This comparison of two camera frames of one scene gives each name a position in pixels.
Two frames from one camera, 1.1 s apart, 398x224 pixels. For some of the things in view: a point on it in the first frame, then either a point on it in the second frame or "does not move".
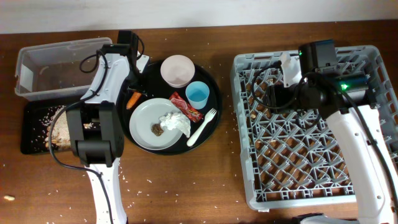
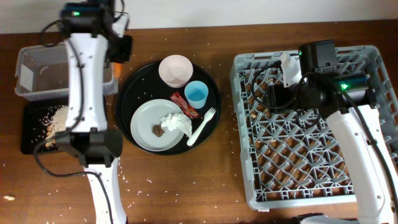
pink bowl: (178, 71) does not move
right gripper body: (281, 96) does not move
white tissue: (176, 121) does not move
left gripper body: (137, 81) → (122, 49)
